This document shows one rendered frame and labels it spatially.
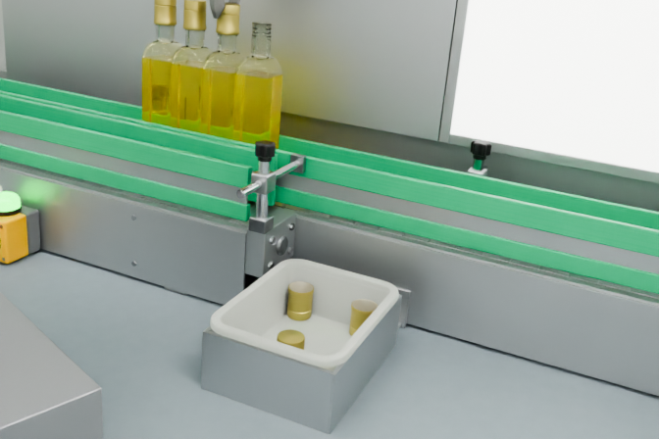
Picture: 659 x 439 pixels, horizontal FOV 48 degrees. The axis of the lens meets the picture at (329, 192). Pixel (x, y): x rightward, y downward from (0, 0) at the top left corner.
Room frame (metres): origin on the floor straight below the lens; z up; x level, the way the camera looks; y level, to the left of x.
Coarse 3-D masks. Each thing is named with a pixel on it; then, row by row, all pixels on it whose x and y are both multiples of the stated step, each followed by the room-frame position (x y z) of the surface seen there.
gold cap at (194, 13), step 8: (184, 0) 1.15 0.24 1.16; (192, 0) 1.15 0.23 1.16; (200, 0) 1.16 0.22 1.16; (184, 8) 1.15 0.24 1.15; (192, 8) 1.14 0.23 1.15; (200, 8) 1.15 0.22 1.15; (184, 16) 1.15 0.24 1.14; (192, 16) 1.14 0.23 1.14; (200, 16) 1.15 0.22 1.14; (184, 24) 1.15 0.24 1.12; (192, 24) 1.14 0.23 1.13; (200, 24) 1.15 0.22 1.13
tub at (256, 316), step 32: (256, 288) 0.86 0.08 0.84; (320, 288) 0.93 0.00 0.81; (352, 288) 0.91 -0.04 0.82; (384, 288) 0.89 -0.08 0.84; (224, 320) 0.78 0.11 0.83; (256, 320) 0.85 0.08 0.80; (288, 320) 0.90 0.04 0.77; (320, 320) 0.91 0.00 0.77; (288, 352) 0.71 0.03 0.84; (320, 352) 0.83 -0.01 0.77; (352, 352) 0.73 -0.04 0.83
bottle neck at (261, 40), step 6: (252, 24) 1.11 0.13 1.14; (258, 24) 1.10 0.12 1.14; (264, 24) 1.10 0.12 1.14; (270, 24) 1.11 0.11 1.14; (252, 30) 1.11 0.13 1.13; (258, 30) 1.10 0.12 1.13; (264, 30) 1.10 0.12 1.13; (270, 30) 1.11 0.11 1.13; (252, 36) 1.11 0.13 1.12; (258, 36) 1.10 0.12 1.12; (264, 36) 1.11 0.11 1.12; (270, 36) 1.11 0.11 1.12; (252, 42) 1.11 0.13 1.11; (258, 42) 1.10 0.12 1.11; (264, 42) 1.10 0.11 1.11; (270, 42) 1.11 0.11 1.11; (252, 48) 1.11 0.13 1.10; (258, 48) 1.10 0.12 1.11; (264, 48) 1.11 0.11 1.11; (270, 48) 1.12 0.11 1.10; (252, 54) 1.11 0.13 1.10; (258, 54) 1.10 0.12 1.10; (264, 54) 1.11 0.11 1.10; (270, 54) 1.12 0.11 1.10
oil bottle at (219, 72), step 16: (208, 64) 1.12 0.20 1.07; (224, 64) 1.11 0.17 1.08; (208, 80) 1.12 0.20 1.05; (224, 80) 1.11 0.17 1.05; (208, 96) 1.12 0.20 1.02; (224, 96) 1.11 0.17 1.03; (208, 112) 1.12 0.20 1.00; (224, 112) 1.11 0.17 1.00; (208, 128) 1.12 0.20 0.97; (224, 128) 1.11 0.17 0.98
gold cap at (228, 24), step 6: (228, 6) 1.12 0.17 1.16; (234, 6) 1.12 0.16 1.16; (222, 12) 1.12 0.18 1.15; (228, 12) 1.12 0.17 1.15; (234, 12) 1.13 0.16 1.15; (222, 18) 1.12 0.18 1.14; (228, 18) 1.12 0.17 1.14; (234, 18) 1.13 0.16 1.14; (222, 24) 1.12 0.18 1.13; (228, 24) 1.12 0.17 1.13; (234, 24) 1.13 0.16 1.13; (216, 30) 1.13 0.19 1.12; (222, 30) 1.12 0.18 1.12; (228, 30) 1.12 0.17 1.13; (234, 30) 1.13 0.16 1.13
